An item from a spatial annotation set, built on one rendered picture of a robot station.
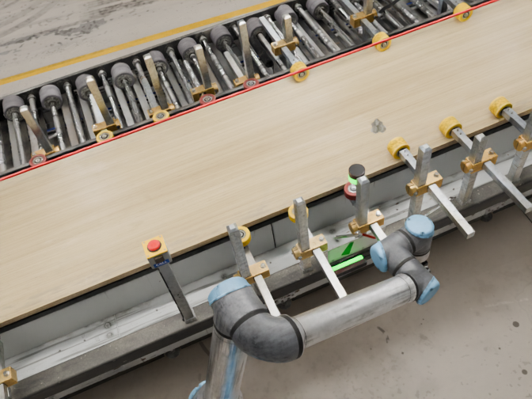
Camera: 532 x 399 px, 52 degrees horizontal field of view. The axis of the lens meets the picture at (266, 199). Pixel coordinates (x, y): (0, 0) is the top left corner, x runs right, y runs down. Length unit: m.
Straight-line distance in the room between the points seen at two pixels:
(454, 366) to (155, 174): 1.69
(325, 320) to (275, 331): 0.16
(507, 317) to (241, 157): 1.58
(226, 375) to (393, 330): 1.43
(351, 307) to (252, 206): 0.85
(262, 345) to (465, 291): 1.87
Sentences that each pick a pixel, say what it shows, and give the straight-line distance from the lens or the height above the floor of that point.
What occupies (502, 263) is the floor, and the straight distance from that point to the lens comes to 3.20.
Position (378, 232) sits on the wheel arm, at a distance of 2.16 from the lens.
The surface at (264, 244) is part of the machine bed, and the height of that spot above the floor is 0.68.
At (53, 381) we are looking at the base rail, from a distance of 2.31.
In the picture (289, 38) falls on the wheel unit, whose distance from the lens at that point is 2.83.
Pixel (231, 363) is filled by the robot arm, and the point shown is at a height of 1.18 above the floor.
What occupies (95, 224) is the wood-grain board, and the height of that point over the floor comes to 0.90.
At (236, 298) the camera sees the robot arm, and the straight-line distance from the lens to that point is 1.39.
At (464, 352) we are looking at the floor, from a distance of 2.92.
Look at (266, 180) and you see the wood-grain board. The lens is 2.28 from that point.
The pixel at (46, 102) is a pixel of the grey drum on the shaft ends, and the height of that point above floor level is 0.82.
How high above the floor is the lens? 2.64
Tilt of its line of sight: 52 degrees down
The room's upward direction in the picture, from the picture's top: 10 degrees counter-clockwise
